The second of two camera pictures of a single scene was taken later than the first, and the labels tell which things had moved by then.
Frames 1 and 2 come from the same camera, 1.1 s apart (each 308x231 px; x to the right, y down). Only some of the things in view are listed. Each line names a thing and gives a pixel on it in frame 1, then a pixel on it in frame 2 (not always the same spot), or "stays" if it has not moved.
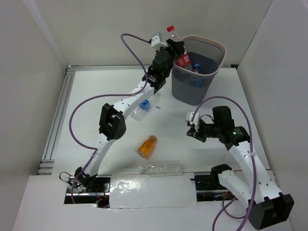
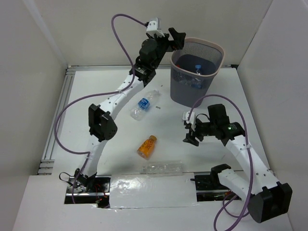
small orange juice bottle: [145, 150] stays
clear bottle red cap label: [184, 60] to [181, 75]
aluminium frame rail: [47, 164] stays
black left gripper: [175, 47] to [170, 41]
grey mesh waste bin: [191, 86] stays
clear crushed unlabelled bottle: [162, 168] stays
